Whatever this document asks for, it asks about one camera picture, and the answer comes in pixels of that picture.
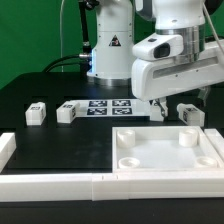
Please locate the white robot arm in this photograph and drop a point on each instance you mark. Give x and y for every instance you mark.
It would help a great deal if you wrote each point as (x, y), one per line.
(121, 24)

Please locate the white square tabletop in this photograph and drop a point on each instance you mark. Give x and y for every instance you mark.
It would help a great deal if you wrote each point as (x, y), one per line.
(162, 148)

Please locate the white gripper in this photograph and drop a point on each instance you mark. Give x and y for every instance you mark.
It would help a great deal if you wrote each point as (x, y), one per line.
(157, 74)

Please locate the white U-shaped fence wall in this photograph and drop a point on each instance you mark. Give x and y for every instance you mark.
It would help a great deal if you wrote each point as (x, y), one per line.
(113, 185)

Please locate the white marker base plate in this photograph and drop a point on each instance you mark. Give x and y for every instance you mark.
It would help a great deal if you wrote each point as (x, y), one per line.
(112, 108)

